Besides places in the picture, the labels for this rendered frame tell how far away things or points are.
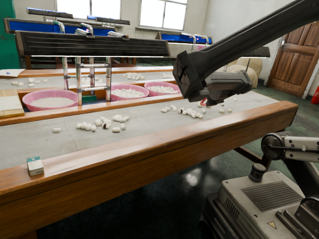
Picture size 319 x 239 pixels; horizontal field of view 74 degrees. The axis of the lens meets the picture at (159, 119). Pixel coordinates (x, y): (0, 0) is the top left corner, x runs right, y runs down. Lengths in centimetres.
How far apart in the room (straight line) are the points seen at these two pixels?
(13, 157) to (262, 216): 101
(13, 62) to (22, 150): 281
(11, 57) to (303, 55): 544
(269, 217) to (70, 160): 86
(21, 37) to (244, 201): 111
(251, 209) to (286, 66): 496
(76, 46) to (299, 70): 525
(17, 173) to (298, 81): 551
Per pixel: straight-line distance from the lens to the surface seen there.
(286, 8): 55
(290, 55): 583
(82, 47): 87
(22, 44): 84
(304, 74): 567
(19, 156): 84
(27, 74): 169
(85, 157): 74
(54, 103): 124
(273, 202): 122
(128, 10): 640
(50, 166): 72
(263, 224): 109
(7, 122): 104
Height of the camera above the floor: 120
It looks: 25 degrees down
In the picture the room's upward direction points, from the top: 8 degrees clockwise
